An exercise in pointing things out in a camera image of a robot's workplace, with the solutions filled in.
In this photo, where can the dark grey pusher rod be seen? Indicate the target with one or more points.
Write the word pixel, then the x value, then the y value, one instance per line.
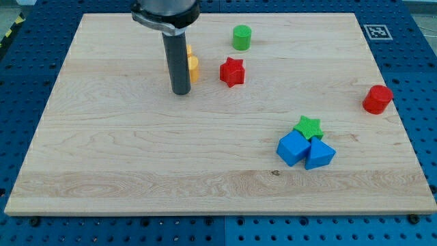
pixel 177 62

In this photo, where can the red star block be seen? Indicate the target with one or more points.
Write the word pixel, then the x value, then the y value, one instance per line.
pixel 232 72

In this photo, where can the yellow heart block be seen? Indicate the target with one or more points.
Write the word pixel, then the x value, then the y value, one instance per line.
pixel 193 64

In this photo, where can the green star block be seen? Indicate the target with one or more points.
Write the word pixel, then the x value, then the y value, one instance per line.
pixel 309 128

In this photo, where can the green cylinder block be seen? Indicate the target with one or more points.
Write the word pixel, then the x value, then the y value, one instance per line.
pixel 241 37

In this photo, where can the wooden board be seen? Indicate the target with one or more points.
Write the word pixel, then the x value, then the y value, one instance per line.
pixel 114 140

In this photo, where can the blue cube block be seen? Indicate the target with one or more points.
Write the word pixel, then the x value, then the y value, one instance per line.
pixel 293 148

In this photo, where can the blue triangle block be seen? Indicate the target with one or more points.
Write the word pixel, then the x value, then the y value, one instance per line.
pixel 320 154

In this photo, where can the white fiducial marker tag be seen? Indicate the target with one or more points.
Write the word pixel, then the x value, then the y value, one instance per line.
pixel 377 32

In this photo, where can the red cylinder block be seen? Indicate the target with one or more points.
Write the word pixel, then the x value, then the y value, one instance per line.
pixel 377 99

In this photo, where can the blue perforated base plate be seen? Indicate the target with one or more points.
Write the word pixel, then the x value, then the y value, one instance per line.
pixel 33 61

